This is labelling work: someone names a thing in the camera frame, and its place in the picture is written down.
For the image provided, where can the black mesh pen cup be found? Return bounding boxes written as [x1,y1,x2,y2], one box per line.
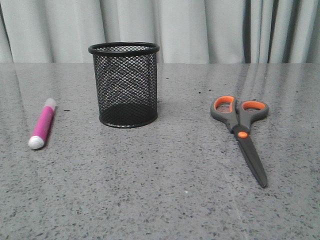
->
[88,42,160,128]

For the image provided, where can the black and orange scissors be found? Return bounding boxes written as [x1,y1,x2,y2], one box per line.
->
[210,95,269,188]

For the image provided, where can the grey-white curtain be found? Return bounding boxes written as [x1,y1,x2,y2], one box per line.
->
[0,0,320,64]

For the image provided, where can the pink marker pen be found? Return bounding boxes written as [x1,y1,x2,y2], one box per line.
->
[28,98,57,150]

